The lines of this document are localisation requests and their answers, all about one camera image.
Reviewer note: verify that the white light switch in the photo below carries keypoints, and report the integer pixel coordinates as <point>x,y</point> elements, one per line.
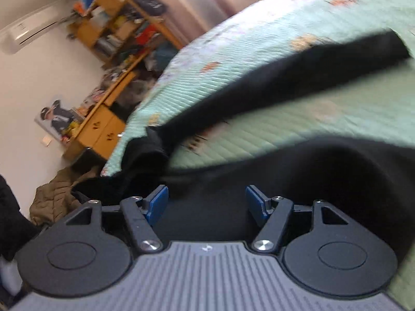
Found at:
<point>46,140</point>

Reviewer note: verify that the white air conditioner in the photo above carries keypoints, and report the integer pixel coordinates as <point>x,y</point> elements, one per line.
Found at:
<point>29,29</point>

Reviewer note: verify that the wall poster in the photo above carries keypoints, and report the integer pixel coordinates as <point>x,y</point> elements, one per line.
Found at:
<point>56,120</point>

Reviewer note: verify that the dark blue hanging bag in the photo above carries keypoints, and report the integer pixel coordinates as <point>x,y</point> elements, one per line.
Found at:
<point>149,3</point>

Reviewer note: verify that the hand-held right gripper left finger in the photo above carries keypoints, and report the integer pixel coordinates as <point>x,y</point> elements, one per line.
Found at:
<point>157,204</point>

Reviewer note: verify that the wooden bookshelf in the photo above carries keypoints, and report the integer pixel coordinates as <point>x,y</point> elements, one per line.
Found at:
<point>110,26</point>

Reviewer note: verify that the wooden desk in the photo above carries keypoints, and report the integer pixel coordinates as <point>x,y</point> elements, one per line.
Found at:
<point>100,129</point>

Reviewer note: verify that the brown quilted jacket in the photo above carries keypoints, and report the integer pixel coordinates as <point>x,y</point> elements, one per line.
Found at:
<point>55,197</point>

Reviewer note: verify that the green quilted bedspread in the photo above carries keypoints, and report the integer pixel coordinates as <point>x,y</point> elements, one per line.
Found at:
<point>259,39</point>

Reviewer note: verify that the black pants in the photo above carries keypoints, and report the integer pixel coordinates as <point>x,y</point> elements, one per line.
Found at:
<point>291,77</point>

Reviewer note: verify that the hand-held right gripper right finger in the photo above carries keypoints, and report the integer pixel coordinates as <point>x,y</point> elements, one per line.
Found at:
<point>256,204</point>

